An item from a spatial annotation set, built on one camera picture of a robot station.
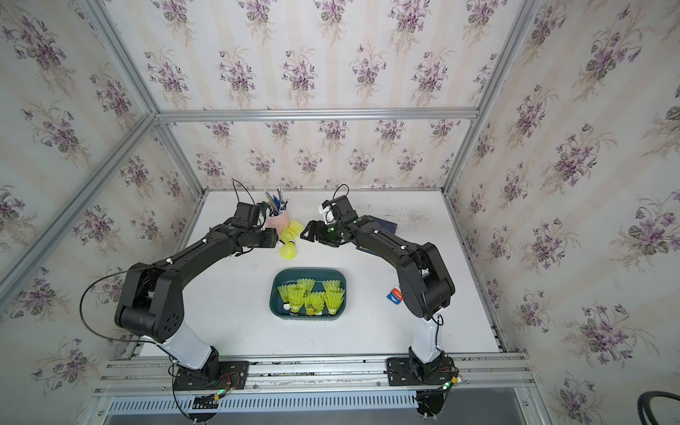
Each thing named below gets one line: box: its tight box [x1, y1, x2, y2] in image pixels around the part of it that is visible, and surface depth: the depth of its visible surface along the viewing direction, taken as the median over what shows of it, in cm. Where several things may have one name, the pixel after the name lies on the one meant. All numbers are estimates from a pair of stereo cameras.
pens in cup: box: [262, 187, 291, 217], surface depth 103 cm
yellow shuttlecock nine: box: [287, 284, 308, 314], surface depth 84 cm
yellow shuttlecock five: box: [279, 240, 297, 261], surface depth 102 cm
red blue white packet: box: [386, 287, 403, 306], surface depth 90 cm
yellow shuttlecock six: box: [277, 284, 293, 311], surface depth 86 cm
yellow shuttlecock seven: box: [296, 277, 317, 293], surface depth 88 cm
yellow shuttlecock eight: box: [322, 278, 342, 293], surface depth 88 cm
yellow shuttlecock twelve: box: [324, 287, 346, 316], surface depth 83 cm
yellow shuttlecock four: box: [303, 291, 325, 317], surface depth 84 cm
